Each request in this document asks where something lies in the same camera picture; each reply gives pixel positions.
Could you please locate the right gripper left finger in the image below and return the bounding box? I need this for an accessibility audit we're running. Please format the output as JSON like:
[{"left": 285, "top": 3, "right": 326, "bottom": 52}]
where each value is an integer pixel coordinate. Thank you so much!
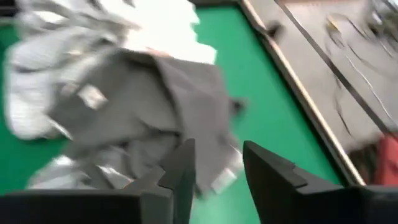
[{"left": 0, "top": 138, "right": 197, "bottom": 224}]

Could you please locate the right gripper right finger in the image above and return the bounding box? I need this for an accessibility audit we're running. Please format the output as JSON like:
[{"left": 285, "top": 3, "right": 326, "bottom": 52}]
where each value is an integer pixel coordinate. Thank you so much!
[{"left": 242, "top": 139, "right": 398, "bottom": 224}]

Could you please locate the dark grey plain towel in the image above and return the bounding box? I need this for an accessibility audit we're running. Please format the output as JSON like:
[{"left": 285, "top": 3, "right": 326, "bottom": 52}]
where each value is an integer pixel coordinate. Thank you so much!
[{"left": 48, "top": 46, "right": 246, "bottom": 195}]

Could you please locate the white waffle weave towel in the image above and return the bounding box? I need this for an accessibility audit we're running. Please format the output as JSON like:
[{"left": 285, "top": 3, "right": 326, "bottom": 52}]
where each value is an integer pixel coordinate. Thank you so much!
[
  {"left": 15, "top": 0, "right": 141, "bottom": 32},
  {"left": 2, "top": 18, "right": 125, "bottom": 141}
]

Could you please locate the white plain towel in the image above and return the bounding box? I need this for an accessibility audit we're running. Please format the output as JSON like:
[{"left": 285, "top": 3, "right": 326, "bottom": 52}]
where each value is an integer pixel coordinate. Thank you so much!
[{"left": 99, "top": 0, "right": 218, "bottom": 65}]

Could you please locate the red tool box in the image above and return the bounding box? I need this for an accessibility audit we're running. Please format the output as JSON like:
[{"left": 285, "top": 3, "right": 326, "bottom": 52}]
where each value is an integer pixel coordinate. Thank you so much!
[{"left": 373, "top": 133, "right": 398, "bottom": 187}]

